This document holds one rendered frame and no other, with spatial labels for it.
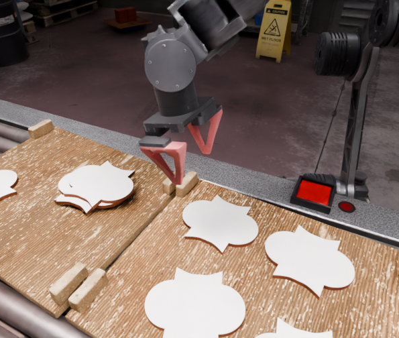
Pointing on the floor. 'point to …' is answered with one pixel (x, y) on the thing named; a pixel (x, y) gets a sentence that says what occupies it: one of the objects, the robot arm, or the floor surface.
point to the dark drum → (0, 32)
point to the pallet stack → (45, 9)
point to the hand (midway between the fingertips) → (192, 163)
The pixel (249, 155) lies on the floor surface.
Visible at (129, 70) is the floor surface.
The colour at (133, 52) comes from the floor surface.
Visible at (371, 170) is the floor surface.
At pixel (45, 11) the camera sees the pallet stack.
